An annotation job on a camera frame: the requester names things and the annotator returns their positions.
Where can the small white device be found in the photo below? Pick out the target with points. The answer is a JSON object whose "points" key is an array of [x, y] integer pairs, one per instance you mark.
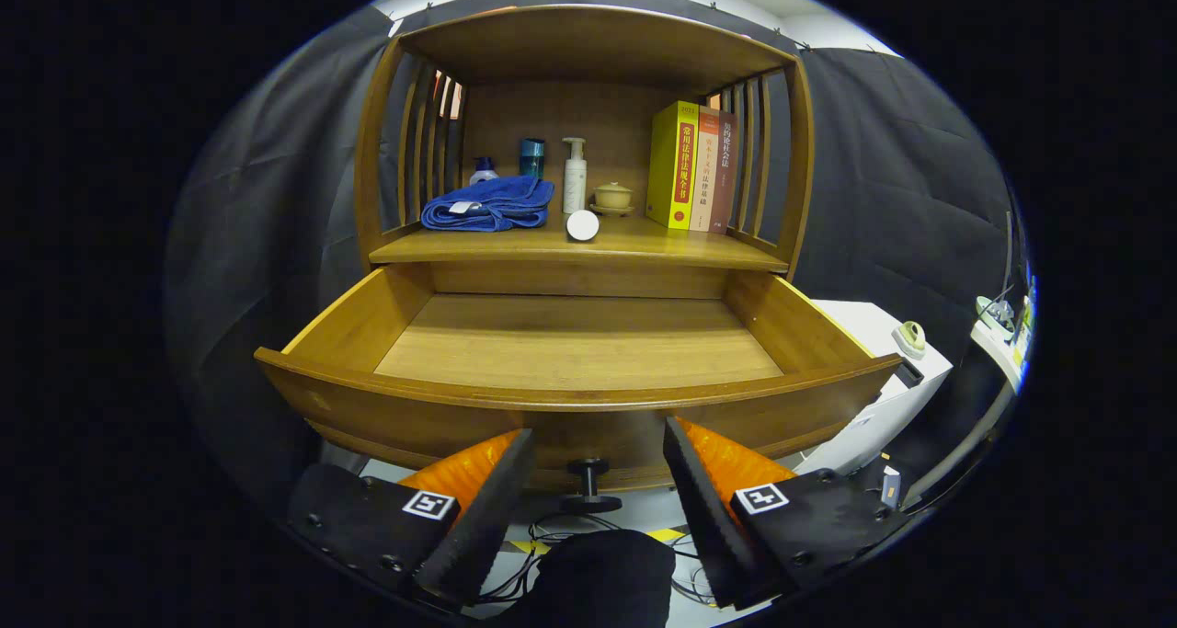
{"points": [[890, 487]]}

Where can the small pale green object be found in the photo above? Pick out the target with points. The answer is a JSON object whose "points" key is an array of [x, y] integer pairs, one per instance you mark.
{"points": [[910, 336]]}

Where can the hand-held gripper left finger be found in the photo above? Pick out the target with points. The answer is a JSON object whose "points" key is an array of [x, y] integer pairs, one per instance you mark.
{"points": [[483, 518]]}

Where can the orange and white book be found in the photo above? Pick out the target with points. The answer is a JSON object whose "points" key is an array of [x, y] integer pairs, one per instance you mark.
{"points": [[706, 168]]}

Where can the white side cabinet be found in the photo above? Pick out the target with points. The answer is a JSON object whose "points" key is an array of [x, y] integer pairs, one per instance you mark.
{"points": [[883, 407]]}

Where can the small white bottle blue cap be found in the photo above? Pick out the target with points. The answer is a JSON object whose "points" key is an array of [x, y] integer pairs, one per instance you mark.
{"points": [[484, 173]]}

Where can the thick yellow book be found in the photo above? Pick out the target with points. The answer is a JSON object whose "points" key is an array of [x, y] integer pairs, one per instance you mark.
{"points": [[673, 164]]}

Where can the brown book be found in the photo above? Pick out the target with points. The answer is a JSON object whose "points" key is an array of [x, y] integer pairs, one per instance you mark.
{"points": [[726, 173]]}

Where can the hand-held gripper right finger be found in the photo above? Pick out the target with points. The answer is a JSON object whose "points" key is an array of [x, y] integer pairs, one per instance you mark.
{"points": [[708, 508]]}

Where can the teal bottle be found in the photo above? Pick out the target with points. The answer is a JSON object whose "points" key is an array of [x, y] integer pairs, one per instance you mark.
{"points": [[532, 157]]}

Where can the wooden cabinet with slatted sides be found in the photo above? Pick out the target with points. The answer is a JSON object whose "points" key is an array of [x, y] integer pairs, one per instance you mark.
{"points": [[588, 49]]}

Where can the wooden drawer with black knob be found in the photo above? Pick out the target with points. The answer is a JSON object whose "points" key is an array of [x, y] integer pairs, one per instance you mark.
{"points": [[579, 343]]}

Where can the pale green bowl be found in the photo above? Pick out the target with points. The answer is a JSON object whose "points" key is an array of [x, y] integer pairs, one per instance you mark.
{"points": [[993, 314]]}

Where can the white desk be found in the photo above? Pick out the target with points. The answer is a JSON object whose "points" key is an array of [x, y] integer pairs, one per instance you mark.
{"points": [[998, 352]]}

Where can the wooden countertop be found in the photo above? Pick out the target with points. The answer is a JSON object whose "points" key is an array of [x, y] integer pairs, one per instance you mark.
{"points": [[662, 246]]}

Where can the white green cleanser tube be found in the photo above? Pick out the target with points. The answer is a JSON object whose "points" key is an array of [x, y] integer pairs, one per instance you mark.
{"points": [[582, 225]]}

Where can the beige lidded tea bowl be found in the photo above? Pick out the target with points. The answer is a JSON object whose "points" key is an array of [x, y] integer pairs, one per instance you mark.
{"points": [[612, 198]]}

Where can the white pump bottle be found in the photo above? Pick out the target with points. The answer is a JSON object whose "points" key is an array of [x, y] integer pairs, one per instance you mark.
{"points": [[575, 182]]}

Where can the blue folded towel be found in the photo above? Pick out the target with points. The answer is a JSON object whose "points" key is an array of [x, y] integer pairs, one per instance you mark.
{"points": [[492, 205]]}

